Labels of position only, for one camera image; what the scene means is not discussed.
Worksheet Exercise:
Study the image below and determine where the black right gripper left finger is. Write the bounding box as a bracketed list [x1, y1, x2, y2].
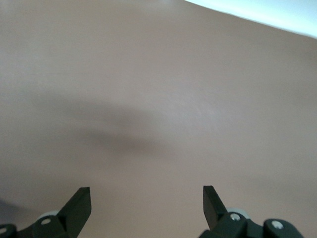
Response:
[0, 187, 92, 238]

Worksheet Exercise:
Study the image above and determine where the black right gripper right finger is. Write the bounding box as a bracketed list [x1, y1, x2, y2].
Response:
[199, 185, 305, 238]

